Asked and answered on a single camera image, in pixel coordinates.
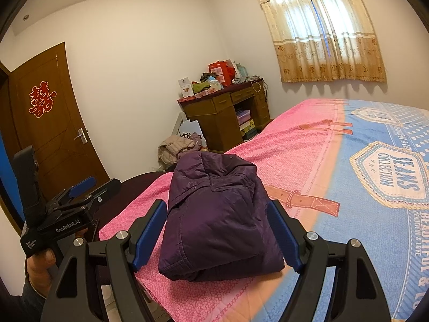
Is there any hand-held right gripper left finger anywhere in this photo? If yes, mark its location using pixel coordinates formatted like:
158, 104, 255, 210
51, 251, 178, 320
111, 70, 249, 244
40, 199, 168, 322

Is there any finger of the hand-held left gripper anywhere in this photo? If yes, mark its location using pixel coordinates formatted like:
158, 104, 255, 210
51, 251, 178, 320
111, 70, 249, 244
43, 175, 97, 211
49, 178, 122, 217

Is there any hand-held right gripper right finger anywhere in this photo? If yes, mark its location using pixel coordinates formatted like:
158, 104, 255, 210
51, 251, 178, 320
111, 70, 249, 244
266, 199, 393, 322

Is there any purple padded jacket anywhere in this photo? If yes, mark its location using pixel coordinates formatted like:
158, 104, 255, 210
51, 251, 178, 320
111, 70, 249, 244
158, 151, 286, 283

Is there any person's left forearm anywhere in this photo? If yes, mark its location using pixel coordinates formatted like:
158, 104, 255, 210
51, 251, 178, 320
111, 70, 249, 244
20, 277, 51, 322

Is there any person's left hand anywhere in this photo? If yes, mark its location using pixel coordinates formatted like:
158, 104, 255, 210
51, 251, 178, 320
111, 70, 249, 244
26, 247, 57, 297

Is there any brown wooden door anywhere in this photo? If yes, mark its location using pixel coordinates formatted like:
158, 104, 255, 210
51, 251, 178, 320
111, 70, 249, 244
0, 42, 110, 229

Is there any beige padded jacket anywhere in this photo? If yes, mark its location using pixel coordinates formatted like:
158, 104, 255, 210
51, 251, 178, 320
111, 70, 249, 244
157, 134, 198, 172

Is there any bed with printed sheet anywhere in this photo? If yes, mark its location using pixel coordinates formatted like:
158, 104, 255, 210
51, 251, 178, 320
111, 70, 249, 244
99, 98, 429, 322

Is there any red paper door decoration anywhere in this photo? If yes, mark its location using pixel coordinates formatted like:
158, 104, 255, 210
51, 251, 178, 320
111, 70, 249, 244
28, 80, 57, 118

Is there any purple garment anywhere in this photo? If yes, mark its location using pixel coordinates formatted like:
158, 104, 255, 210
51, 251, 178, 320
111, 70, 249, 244
182, 132, 204, 151

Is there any white paper bag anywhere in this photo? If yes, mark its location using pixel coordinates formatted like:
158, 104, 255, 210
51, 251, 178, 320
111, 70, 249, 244
179, 119, 206, 143

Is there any brown wooden desk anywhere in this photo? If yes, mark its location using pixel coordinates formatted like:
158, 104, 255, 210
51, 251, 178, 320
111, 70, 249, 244
177, 80, 271, 153

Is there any white picture box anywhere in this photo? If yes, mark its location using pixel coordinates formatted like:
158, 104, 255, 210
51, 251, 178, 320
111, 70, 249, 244
177, 77, 194, 98

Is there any red gift box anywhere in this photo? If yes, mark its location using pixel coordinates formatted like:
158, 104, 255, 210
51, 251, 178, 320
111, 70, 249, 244
208, 60, 237, 86

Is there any beige floral curtain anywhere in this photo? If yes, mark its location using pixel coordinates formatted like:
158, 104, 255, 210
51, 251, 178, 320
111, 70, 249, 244
248, 0, 387, 84

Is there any grey metal frame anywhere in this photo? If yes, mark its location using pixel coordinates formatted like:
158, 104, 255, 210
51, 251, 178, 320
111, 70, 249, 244
172, 112, 188, 138

